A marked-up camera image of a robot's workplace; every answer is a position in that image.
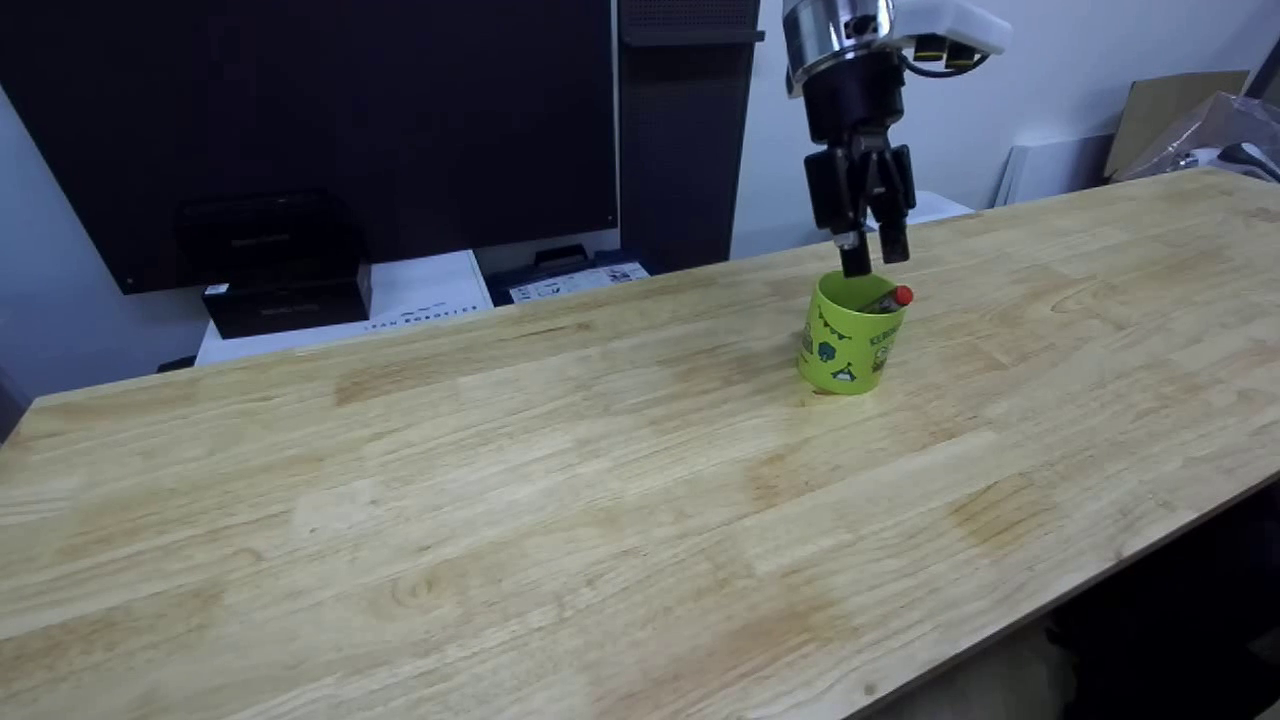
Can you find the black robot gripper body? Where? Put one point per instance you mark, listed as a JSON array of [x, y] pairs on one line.
[[858, 133]]

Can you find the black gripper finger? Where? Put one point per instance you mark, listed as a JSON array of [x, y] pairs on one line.
[[855, 256], [895, 235]]

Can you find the red capped black marker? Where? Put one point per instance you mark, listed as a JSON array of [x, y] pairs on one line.
[[900, 296]]

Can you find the lime green printed mug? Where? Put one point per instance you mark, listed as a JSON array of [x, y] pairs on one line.
[[851, 342]]

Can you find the narrow dark tall panel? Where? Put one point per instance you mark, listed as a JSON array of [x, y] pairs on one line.
[[687, 133]]

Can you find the white plastic bin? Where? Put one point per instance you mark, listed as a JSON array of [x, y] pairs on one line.
[[1055, 165]]

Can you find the brown cardboard box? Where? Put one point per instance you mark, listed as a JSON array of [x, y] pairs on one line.
[[1185, 120]]

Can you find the white box with print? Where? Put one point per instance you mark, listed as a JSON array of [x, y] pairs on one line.
[[424, 284]]

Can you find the large black panel screen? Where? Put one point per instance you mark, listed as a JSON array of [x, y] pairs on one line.
[[307, 120]]

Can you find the black box device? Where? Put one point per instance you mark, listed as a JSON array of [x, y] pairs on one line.
[[273, 264]]

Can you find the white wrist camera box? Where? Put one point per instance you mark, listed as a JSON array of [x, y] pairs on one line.
[[953, 29]]

